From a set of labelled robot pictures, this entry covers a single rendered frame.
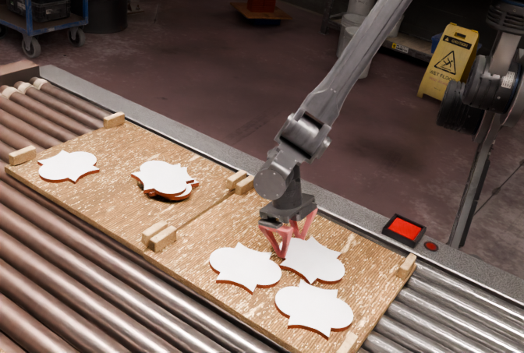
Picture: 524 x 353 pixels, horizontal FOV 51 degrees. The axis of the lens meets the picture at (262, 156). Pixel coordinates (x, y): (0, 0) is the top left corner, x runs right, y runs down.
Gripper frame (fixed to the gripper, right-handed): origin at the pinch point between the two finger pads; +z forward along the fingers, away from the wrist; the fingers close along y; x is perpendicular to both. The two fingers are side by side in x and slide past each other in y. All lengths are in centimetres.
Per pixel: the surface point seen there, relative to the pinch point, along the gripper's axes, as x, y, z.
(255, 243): 6.5, -2.8, -0.3
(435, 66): 92, 355, 44
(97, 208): 34.6, -16.9, -8.6
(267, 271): -0.5, -8.8, 0.7
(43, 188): 47, -20, -12
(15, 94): 91, 4, -23
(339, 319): -15.5, -9.9, 5.1
